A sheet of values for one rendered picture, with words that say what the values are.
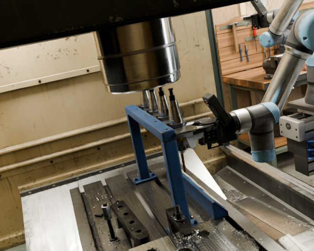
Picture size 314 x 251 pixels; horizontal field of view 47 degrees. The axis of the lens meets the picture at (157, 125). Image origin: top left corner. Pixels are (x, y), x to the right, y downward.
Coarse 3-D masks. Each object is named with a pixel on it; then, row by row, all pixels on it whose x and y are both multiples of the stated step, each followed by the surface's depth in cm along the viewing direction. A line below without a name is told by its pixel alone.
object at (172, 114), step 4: (168, 100) 106; (176, 100) 105; (168, 104) 106; (172, 104) 105; (176, 104) 105; (168, 108) 106; (172, 108) 105; (176, 108) 105; (168, 112) 106; (172, 112) 105; (176, 112) 105; (180, 112) 106; (172, 116) 105; (176, 116) 105; (180, 116) 106; (172, 120) 105; (176, 120) 105; (180, 120) 106
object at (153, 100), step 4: (148, 92) 126; (152, 92) 125; (152, 96) 125; (156, 96) 126; (152, 100) 125; (156, 100) 126; (152, 104) 126; (156, 104) 126; (152, 108) 126; (156, 108) 126
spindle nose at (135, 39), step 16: (96, 32) 65; (112, 32) 63; (128, 32) 62; (144, 32) 63; (160, 32) 64; (96, 48) 67; (112, 48) 64; (128, 48) 63; (144, 48) 63; (160, 48) 65; (176, 48) 69; (112, 64) 65; (128, 64) 64; (144, 64) 64; (160, 64) 65; (176, 64) 68; (112, 80) 66; (128, 80) 65; (144, 80) 65; (160, 80) 66; (176, 80) 69
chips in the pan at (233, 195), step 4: (224, 192) 178; (228, 192) 177; (232, 192) 176; (236, 192) 175; (228, 196) 173; (232, 196) 172; (236, 196) 172; (240, 196) 171; (232, 200) 169; (236, 200) 169
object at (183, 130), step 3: (183, 126) 105; (186, 126) 104; (189, 126) 104; (192, 126) 103; (195, 126) 103; (174, 129) 103; (177, 129) 103; (180, 129) 102; (183, 129) 102; (186, 129) 101; (189, 129) 101; (192, 129) 101; (195, 129) 101; (177, 132) 100; (180, 132) 100; (183, 132) 100; (186, 132) 100; (177, 135) 100
